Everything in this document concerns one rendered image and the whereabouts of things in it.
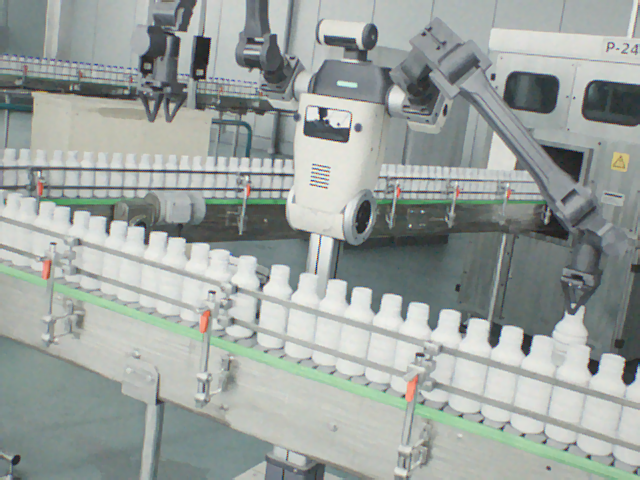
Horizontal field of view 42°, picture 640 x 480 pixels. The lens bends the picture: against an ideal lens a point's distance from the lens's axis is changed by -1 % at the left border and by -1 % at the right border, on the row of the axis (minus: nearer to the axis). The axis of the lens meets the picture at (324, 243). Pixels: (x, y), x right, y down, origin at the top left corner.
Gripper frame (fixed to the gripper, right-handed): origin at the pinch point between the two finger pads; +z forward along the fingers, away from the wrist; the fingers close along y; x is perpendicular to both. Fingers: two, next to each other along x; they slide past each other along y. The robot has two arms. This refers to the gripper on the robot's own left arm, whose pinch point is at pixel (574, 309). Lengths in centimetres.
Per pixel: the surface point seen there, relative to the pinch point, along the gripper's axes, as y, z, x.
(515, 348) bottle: -39.5, 0.6, 0.4
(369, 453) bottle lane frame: -44, 27, 22
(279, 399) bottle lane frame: -44, 24, 43
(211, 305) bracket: -50, 8, 58
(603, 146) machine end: 330, -26, 70
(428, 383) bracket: -44.4, 10.1, 13.0
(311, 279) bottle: -41, -1, 42
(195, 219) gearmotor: 76, 23, 162
